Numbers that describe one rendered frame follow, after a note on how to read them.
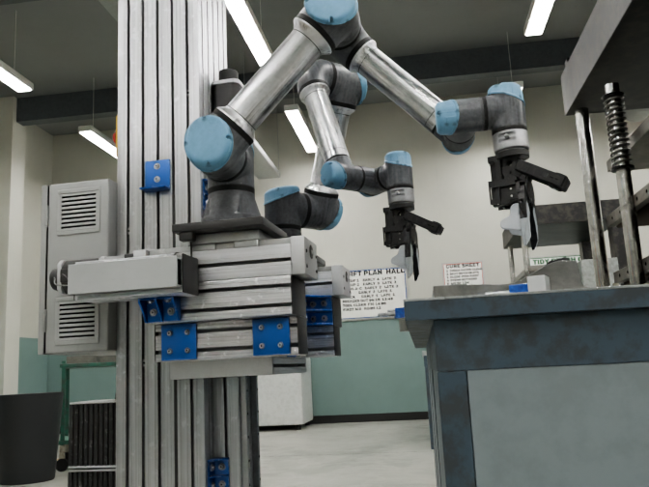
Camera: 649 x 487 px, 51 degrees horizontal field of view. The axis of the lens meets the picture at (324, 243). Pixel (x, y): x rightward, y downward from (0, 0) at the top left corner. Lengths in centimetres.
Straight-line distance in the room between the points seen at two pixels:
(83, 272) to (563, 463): 107
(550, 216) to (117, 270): 529
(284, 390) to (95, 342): 657
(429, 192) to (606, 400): 819
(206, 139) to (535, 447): 92
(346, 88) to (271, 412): 655
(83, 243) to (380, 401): 741
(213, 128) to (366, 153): 803
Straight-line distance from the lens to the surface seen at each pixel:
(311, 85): 211
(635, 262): 285
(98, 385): 1011
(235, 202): 166
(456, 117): 154
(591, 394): 126
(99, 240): 195
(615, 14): 270
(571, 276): 189
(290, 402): 838
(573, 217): 655
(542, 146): 966
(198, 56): 204
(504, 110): 155
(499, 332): 124
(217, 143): 155
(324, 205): 222
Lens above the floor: 69
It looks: 10 degrees up
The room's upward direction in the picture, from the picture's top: 3 degrees counter-clockwise
